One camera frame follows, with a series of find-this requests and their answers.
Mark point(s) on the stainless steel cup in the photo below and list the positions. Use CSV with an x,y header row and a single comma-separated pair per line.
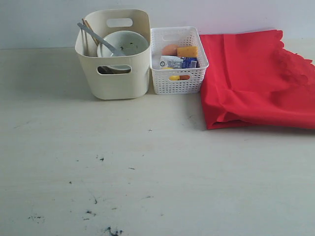
x,y
105,70

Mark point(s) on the orange fried nugget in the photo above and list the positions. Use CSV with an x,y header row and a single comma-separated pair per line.
x,y
184,77

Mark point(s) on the metal table knife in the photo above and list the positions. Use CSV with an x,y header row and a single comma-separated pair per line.
x,y
111,48

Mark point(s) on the brown egg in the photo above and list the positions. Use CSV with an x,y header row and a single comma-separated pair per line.
x,y
170,50

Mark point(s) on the red scalloped table cloth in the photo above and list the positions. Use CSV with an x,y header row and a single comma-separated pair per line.
x,y
253,80

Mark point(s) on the cream plastic tub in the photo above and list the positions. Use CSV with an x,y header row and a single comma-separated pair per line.
x,y
131,78

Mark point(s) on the yellow lemon with sticker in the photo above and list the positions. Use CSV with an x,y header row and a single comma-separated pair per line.
x,y
174,77

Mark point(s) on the pale green ceramic bowl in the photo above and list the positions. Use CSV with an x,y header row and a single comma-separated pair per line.
x,y
128,42

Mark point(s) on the small milk carton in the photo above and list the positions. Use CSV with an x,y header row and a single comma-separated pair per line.
x,y
175,62

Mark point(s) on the white perforated plastic basket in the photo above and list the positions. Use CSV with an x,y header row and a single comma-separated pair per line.
x,y
181,36

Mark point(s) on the yellow cheese wedge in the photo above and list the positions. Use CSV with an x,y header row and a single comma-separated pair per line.
x,y
188,51

